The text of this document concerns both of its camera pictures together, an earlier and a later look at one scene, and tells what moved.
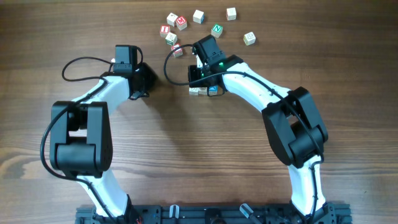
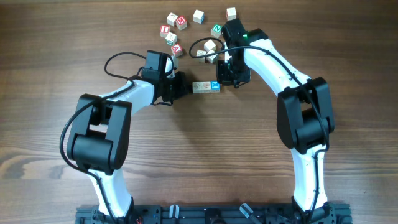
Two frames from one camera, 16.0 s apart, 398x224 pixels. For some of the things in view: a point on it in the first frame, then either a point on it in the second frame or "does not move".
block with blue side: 198,17 does not move
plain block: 231,14 does not move
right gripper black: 192,73 → 223,79
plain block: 193,91 does not move
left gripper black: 145,69 → 185,88
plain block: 171,18 does not move
